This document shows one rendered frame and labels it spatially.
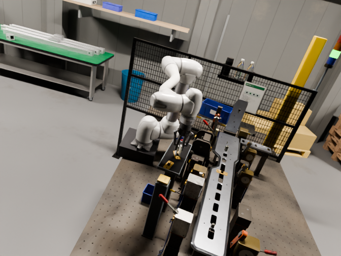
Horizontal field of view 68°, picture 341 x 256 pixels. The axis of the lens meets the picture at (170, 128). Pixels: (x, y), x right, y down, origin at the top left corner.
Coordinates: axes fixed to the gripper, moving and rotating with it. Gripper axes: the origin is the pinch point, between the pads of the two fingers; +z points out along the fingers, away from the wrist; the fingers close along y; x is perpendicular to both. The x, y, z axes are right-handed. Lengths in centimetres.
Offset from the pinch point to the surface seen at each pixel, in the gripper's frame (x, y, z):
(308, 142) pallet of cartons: 201, 297, 88
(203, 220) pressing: -37.2, 13.0, 20.1
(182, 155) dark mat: 0.9, 4.2, 4.1
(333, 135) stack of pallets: 239, 382, 86
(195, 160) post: 5.0, 15.7, 10.1
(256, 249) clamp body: -59, 33, 14
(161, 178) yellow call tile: -23.2, -12.8, 4.2
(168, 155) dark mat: -1.3, -5.6, 4.1
